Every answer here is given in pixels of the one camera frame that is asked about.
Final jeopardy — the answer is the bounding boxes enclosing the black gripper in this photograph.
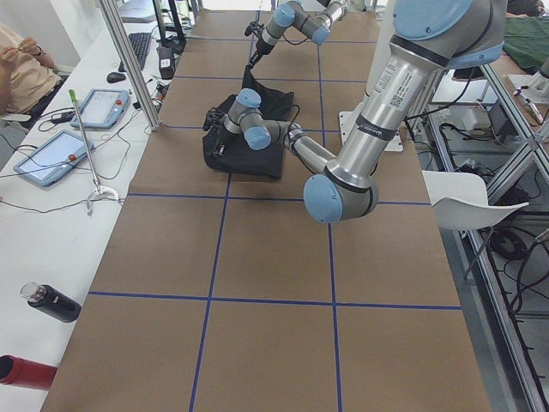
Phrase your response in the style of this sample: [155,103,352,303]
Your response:
[244,21,271,65]
[202,109,234,157]

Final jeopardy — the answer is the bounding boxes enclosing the black printed t-shirt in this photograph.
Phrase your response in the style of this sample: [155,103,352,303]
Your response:
[202,65,294,179]

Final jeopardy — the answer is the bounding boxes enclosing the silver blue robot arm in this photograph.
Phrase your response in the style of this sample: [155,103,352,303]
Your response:
[203,1,507,223]
[244,0,348,68]

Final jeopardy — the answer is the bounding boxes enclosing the black monitor stand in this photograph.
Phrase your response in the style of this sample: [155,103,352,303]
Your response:
[152,0,186,55]

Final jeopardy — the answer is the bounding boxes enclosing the black keyboard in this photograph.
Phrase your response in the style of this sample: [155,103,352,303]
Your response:
[128,32,152,70]

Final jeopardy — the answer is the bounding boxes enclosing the far blue teach pendant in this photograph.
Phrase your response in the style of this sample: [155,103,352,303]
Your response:
[79,88,130,130]

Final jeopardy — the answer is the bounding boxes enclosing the blue teach pendant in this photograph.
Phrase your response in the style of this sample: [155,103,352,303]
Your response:
[79,88,130,130]
[13,130,87,187]

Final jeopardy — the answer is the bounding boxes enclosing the black computer mouse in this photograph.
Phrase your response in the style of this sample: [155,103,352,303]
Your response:
[106,71,126,84]

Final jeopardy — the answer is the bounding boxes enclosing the silver stand with green tip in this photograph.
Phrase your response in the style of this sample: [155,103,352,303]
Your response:
[69,88,120,216]

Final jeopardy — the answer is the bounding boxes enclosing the brown paper table cover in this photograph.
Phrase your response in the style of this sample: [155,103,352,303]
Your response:
[43,11,490,411]

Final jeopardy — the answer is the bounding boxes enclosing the near blue teach pendant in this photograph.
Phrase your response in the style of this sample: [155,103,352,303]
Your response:
[13,130,87,187]

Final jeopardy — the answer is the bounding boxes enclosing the seated person in beige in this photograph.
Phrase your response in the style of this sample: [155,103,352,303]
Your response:
[1,23,66,128]

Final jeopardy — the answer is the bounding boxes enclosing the black water bottle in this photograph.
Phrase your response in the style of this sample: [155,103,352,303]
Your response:
[20,282,81,323]

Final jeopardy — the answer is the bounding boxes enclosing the white plastic chair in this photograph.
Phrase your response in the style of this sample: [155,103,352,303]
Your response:
[421,170,530,280]

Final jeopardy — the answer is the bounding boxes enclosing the green cloth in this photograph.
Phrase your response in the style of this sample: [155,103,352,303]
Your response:
[504,17,548,75]

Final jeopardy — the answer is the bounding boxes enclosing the red bottle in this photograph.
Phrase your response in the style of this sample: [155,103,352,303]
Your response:
[1,354,57,391]

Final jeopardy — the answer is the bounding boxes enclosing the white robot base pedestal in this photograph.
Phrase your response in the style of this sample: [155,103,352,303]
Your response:
[339,0,395,144]

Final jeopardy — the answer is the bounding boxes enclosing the aluminium frame post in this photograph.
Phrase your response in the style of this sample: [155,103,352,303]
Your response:
[99,0,160,131]

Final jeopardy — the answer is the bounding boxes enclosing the aluminium rail frame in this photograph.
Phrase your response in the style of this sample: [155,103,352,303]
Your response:
[417,59,548,411]

